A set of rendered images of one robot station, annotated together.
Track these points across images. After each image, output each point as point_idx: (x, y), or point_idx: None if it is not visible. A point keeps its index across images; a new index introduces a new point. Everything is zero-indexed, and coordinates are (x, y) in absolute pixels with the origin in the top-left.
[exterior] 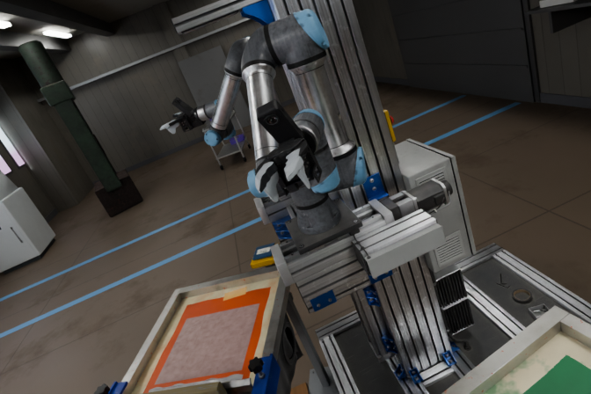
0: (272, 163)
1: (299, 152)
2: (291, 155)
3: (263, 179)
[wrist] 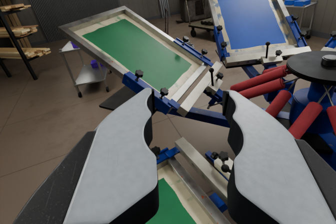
0: (243, 181)
1: (85, 152)
2: (125, 165)
3: (229, 106)
